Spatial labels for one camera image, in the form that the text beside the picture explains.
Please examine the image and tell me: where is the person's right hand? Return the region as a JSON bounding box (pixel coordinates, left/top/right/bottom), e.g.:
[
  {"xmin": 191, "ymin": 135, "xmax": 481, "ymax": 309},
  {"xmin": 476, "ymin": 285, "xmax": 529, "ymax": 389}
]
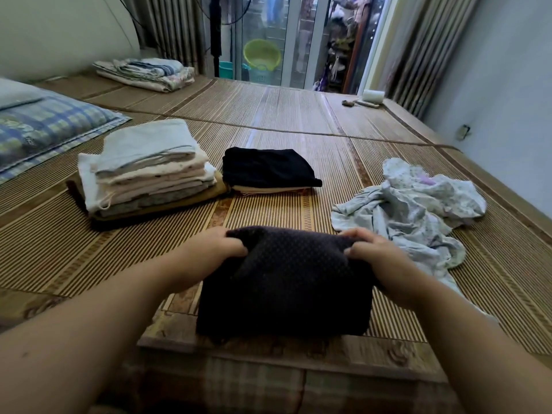
[{"xmin": 340, "ymin": 227, "xmax": 436, "ymax": 311}]

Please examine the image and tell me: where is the person's left hand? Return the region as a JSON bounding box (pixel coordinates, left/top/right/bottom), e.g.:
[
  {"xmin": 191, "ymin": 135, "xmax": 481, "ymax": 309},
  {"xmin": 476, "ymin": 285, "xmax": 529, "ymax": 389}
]
[{"xmin": 168, "ymin": 225, "xmax": 250, "ymax": 294}]

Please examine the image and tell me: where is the dark grey garment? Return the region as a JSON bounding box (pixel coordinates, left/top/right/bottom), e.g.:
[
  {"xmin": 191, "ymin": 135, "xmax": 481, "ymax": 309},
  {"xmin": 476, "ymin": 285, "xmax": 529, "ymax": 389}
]
[{"xmin": 195, "ymin": 225, "xmax": 379, "ymax": 342}]

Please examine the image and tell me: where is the small floral white garment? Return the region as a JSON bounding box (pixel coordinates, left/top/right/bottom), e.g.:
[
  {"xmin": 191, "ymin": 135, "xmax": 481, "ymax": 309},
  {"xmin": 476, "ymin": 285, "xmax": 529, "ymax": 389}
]
[{"xmin": 381, "ymin": 156, "xmax": 489, "ymax": 223}]

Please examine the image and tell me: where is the tan beige garment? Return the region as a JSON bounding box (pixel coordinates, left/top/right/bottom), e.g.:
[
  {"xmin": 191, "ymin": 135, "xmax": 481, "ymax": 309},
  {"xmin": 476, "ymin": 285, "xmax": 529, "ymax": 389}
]
[{"xmin": 228, "ymin": 184, "xmax": 313, "ymax": 197}]

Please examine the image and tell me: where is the black red garment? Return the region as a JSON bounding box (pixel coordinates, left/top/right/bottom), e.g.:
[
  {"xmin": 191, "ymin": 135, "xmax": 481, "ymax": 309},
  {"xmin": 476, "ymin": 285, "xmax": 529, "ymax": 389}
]
[{"xmin": 221, "ymin": 146, "xmax": 324, "ymax": 191}]

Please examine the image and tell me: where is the stack of light clothes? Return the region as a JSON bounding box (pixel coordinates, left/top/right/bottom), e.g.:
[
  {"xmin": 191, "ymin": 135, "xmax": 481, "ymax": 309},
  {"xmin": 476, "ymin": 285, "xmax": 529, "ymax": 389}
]
[{"xmin": 76, "ymin": 152, "xmax": 219, "ymax": 213}]

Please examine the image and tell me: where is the bamboo bed mat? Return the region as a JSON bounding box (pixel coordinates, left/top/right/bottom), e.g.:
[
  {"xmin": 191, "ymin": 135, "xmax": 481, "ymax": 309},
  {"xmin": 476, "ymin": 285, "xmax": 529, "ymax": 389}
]
[{"xmin": 0, "ymin": 75, "xmax": 552, "ymax": 414}]

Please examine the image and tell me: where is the person's left forearm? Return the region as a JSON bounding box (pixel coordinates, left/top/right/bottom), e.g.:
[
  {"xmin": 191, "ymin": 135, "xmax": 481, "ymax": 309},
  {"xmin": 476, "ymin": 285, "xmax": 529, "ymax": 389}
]
[{"xmin": 0, "ymin": 254, "xmax": 195, "ymax": 414}]

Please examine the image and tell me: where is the person's right forearm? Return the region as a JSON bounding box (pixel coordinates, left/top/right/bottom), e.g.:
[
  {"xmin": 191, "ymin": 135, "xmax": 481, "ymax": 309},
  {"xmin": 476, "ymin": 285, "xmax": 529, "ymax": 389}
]
[{"xmin": 405, "ymin": 284, "xmax": 552, "ymax": 414}]

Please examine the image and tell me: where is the folded striped blanket stack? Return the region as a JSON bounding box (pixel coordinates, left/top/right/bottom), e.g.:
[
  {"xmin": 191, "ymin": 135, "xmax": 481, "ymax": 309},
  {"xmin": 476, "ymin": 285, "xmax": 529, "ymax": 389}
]
[{"xmin": 92, "ymin": 56, "xmax": 198, "ymax": 94}]

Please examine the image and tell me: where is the blue plaid pillow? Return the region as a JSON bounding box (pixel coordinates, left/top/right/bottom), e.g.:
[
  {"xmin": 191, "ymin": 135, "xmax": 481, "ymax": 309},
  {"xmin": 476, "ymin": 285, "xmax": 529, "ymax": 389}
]
[{"xmin": 0, "ymin": 90, "xmax": 133, "ymax": 185}]

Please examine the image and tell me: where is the yellow green basin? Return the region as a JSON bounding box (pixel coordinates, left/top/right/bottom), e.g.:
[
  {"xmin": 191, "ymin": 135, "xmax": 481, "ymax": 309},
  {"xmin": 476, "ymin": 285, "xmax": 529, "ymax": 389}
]
[{"xmin": 242, "ymin": 39, "xmax": 284, "ymax": 73}]

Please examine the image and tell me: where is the beige patterned curtain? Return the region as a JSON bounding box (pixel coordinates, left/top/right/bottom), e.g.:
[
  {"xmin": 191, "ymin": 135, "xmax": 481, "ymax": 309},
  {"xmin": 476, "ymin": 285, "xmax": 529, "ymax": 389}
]
[
  {"xmin": 392, "ymin": 0, "xmax": 481, "ymax": 120},
  {"xmin": 129, "ymin": 0, "xmax": 213, "ymax": 76}
]

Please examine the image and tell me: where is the cluttered balcony shelf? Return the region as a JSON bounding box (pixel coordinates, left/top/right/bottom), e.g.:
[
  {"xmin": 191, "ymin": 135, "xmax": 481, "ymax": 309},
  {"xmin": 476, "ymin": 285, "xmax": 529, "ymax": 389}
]
[{"xmin": 323, "ymin": 0, "xmax": 364, "ymax": 92}]

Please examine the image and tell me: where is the black standing fan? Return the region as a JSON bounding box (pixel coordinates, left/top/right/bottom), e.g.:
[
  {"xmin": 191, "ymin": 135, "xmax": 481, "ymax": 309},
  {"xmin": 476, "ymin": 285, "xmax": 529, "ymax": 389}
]
[{"xmin": 197, "ymin": 0, "xmax": 256, "ymax": 79}]

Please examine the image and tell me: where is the sliding glass balcony door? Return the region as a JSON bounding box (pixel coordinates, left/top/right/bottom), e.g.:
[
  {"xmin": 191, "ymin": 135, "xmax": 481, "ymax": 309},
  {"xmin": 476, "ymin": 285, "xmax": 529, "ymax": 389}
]
[{"xmin": 226, "ymin": 0, "xmax": 394, "ymax": 94}]

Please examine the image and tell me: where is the cream padded headboard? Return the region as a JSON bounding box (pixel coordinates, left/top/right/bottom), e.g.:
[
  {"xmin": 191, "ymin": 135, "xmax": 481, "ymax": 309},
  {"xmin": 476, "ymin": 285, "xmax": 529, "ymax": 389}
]
[{"xmin": 0, "ymin": 0, "xmax": 144, "ymax": 83}]

